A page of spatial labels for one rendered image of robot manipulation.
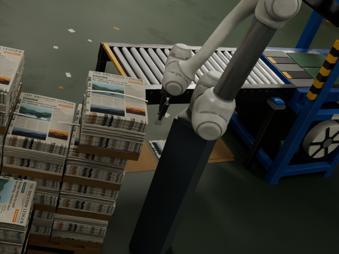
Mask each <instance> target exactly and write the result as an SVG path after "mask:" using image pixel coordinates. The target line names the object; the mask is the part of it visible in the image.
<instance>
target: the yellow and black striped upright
mask: <svg viewBox="0 0 339 254"><path fill-rule="evenodd" d="M338 57H339V40H336V41H335V43H334V45H333V47H332V48H331V50H330V52H329V54H328V56H327V58H326V60H325V62H324V63H323V65H322V67H321V69H320V71H319V73H318V75H317V76H316V78H315V80H314V82H313V84H312V86H311V88H310V89H309V92H308V93H307V95H306V96H307V97H308V98H309V99H310V100H315V99H316V97H317V95H318V93H319V92H320V90H321V88H322V86H323V84H324V83H325V81H326V79H327V77H328V75H329V74H330V72H331V70H332V68H333V66H334V65H335V63H336V61H337V59H338Z"/></svg>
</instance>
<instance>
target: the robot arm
mask: <svg viewBox="0 0 339 254"><path fill-rule="evenodd" d="M301 4H302V0H241V1H240V2H239V3H238V4H237V6H236V7H235V8H234V9H233V10H232V11H231V12H230V13H229V14H228V15H227V16H226V17H225V18H224V20H223V21H222V22H221V23H220V25H219V26H218V27H217V28H216V30H215V31H214V32H213V33H212V35H211V36H210V37H209V38H208V40H207V41H206V42H205V43H204V45H203V46H202V47H201V48H200V50H199V51H198V52H197V53H196V54H195V55H194V56H193V57H191V49H190V47H188V46H187V45H185V44H181V43H178V44H175V45H174V46H173V47H172V49H171V50H170V52H169V55H168V57H167V60H166V63H165V71H164V74H163V79H162V87H161V91H162V92H163V94H162V98H161V101H160V105H159V110H158V111H159V112H158V113H157V117H156V120H155V124H157V125H161V122H162V119H163V117H164V116H165V114H166V111H167V109H168V107H169V105H170V104H169V102H170V100H171V96H179V95H181V94H183V93H184V92H185V90H186V89H187V88H188V87H189V85H190V84H191V83H192V81H193V80H194V79H195V74H196V72H197V71H198V70H199V69H200V68H201V67H202V66H203V65H204V64H205V62H206V61H207V60H208V59H209V58H210V57H211V56H212V54H213V53H214V52H215V51H216V50H217V49H218V47H219V46H220V45H221V44H222V43H223V42H224V40H225V39H226V38H227V37H228V36H229V35H230V33H231V32H232V31H233V30H234V29H235V28H236V27H237V26H238V25H239V24H240V23H241V22H242V21H243V20H245V19H246V18H247V17H249V16H251V15H252V14H254V13H255V18H254V20H253V22H252V23H251V25H250V27H249V29H248V30H247V32H246V34H245V35H244V37H243V39H242V41H241V42H240V44H239V46H238V47H237V49H236V51H235V53H234V54H233V56H232V58H231V60H230V61H229V63H228V65H227V66H226V68H225V70H224V72H223V73H221V72H218V71H208V72H206V73H205V74H203V75H202V76H201V77H200V79H199V80H198V82H197V84H196V86H195V89H194V91H193V94H192V97H191V101H190V105H189V107H188V109H187V110H186V111H184V112H183V113H181V114H179V115H178V119H179V120H182V121H184V122H186V123H187V124H189V125H191V126H192V127H193V129H194V131H195V133H196V134H197V135H198V136H200V137H201V138H203V139H205V140H209V141H214V140H217V139H218V138H220V137H221V136H222V135H223V134H224V133H225V131H226V130H227V125H228V124H229V121H230V119H231V117H232V114H233V112H234V110H235V108H236V102H235V97H236V95H237V94H238V92H239V90H240V89H241V87H242V85H243V84H244V82H245V81H246V79H247V77H248V76H249V74H250V73H251V71H252V70H253V68H254V66H255V65H256V63H257V62H258V60H259V58H260V57H261V55H262V54H263V52H264V50H265V49H266V47H267V45H268V44H269V42H270V41H271V39H272V37H273V36H274V34H275V32H276V31H277V29H280V28H282V27H283V26H284V25H285V24H286V23H287V22H288V21H289V20H290V19H291V18H293V17H294V16H295V15H296V14H297V12H298V11H299V9H300V7H301Z"/></svg>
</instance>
